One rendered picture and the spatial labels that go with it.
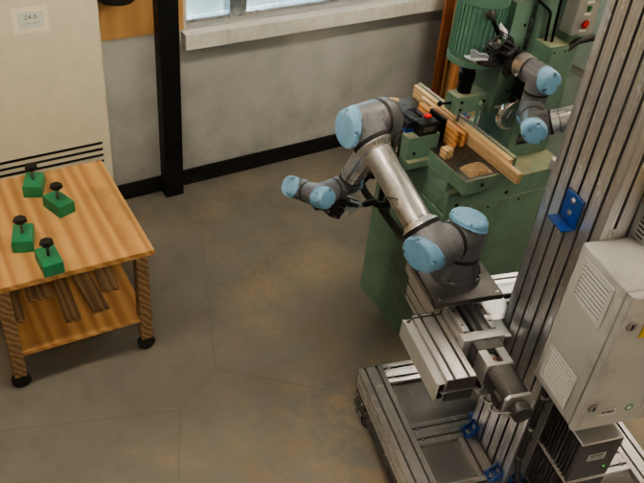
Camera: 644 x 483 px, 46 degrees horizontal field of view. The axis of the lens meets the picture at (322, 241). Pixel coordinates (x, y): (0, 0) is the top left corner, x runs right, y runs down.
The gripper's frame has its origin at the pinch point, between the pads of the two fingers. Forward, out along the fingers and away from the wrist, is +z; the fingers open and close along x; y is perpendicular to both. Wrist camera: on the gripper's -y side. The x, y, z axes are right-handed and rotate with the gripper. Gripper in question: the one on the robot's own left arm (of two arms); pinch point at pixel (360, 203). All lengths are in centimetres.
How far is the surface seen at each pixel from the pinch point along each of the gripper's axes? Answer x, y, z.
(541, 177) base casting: 20, -41, 57
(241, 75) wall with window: -134, 5, 17
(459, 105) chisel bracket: 1, -48, 14
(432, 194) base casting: 11.1, -16.6, 17.9
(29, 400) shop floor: -18, 122, -72
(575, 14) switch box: 14, -94, 23
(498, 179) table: 27, -35, 24
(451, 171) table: 18.3, -29.1, 10.6
